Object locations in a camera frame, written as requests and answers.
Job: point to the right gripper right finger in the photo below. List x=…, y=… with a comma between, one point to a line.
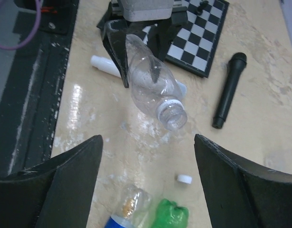
x=240, y=193

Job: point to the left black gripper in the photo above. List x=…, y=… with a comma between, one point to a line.
x=160, y=37

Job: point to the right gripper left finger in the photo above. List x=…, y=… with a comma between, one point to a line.
x=54, y=194

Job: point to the white cap of bottle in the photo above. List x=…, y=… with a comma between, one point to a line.
x=184, y=179

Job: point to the green plastic bottle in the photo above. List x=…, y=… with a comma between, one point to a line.
x=170, y=215

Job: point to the Pepsi label clear bottle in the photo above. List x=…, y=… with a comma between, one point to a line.
x=131, y=209

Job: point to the white microphone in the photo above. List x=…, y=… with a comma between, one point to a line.
x=106, y=65

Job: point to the black white chessboard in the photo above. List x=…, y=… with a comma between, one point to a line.
x=194, y=47

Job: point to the black chess piece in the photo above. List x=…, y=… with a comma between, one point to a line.
x=202, y=5

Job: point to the black microphone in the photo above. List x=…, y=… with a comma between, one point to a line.
x=235, y=67

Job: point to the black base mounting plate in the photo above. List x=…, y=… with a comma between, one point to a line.
x=35, y=43

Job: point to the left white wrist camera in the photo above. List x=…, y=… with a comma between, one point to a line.
x=146, y=10

